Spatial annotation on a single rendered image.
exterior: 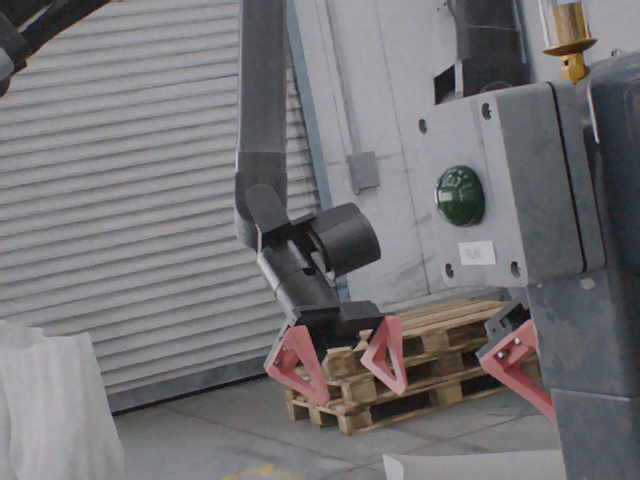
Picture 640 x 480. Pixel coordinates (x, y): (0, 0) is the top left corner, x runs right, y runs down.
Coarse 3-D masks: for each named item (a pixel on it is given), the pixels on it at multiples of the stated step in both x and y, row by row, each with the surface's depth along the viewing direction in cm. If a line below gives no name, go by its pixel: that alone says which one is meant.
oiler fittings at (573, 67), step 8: (576, 40) 61; (584, 40) 61; (592, 40) 62; (544, 48) 62; (552, 48) 62; (560, 48) 62; (568, 48) 61; (576, 48) 62; (584, 48) 62; (560, 56) 63; (568, 56) 62; (576, 56) 62; (584, 56) 63; (568, 64) 63; (576, 64) 62; (584, 64) 62; (560, 72) 63; (568, 72) 62; (576, 72) 62; (584, 72) 62; (576, 80) 62
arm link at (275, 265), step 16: (288, 240) 132; (304, 240) 134; (272, 256) 131; (288, 256) 131; (304, 256) 131; (320, 256) 133; (272, 272) 131; (288, 272) 130; (304, 272) 130; (272, 288) 131
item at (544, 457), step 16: (400, 464) 113; (416, 464) 114; (432, 464) 113; (448, 464) 112; (464, 464) 111; (480, 464) 111; (496, 464) 110; (512, 464) 109; (528, 464) 108; (544, 464) 108; (560, 464) 107
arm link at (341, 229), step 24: (264, 192) 132; (264, 216) 131; (288, 216) 131; (312, 216) 133; (336, 216) 134; (360, 216) 134; (264, 240) 132; (336, 240) 132; (360, 240) 132; (336, 264) 132; (360, 264) 133
